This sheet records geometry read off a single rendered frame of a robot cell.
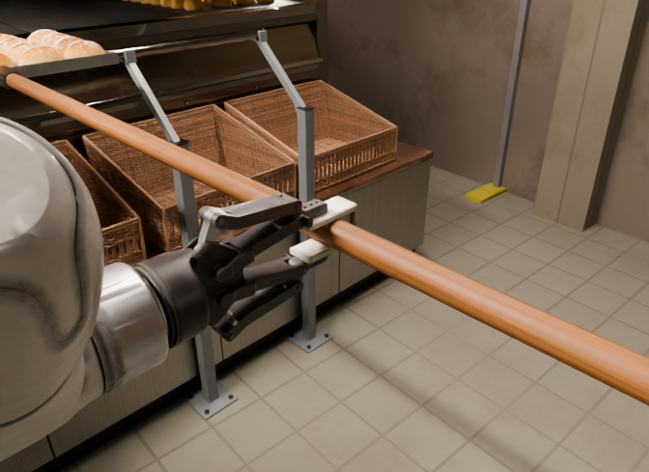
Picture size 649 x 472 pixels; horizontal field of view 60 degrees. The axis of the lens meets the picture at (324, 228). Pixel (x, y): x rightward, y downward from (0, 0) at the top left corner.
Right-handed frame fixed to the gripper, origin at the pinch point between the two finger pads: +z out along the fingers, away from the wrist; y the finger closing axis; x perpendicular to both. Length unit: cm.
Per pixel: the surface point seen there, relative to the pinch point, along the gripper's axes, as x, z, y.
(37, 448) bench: -100, -15, 103
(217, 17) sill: -156, 95, 3
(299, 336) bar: -100, 85, 119
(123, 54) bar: -118, 37, 3
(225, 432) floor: -81, 34, 120
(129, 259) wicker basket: -105, 23, 58
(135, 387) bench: -100, 16, 100
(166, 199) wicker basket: -139, 55, 61
